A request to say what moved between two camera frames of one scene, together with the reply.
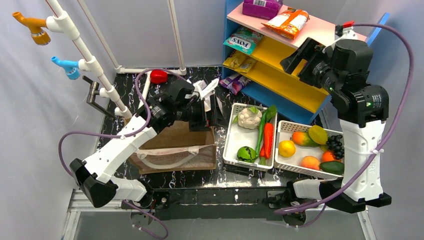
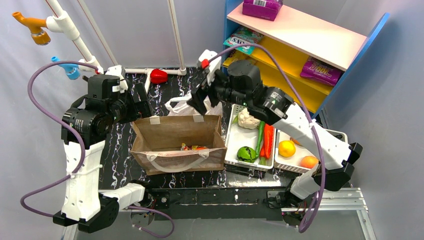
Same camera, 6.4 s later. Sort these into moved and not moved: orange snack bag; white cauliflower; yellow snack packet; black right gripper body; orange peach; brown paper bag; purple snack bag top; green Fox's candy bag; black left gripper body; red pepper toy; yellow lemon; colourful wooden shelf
Moved: black right gripper body; black left gripper body; brown paper bag; orange snack bag
Not moved: yellow lemon; green Fox's candy bag; orange peach; purple snack bag top; colourful wooden shelf; red pepper toy; yellow snack packet; white cauliflower
